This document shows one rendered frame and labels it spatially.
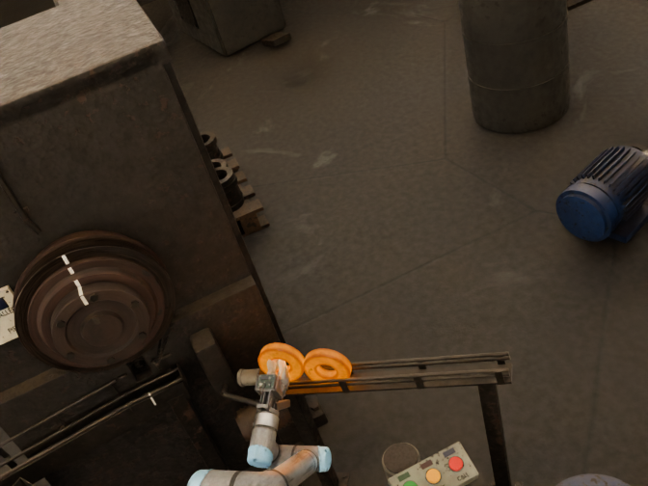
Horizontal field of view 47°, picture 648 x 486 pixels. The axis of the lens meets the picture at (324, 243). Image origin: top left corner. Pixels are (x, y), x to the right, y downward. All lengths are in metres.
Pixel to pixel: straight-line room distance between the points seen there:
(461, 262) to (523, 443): 1.07
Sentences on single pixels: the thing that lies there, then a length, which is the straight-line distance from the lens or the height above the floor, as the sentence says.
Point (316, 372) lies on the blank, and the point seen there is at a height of 0.71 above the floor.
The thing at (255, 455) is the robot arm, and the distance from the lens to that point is 2.28.
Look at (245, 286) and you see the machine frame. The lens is 2.56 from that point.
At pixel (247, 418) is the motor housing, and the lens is 2.64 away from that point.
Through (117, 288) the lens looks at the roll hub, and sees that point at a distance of 2.22.
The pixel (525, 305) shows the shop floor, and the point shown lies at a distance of 3.47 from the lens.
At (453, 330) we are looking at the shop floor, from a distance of 3.40.
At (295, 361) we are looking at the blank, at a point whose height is 0.76.
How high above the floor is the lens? 2.50
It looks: 38 degrees down
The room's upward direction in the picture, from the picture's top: 18 degrees counter-clockwise
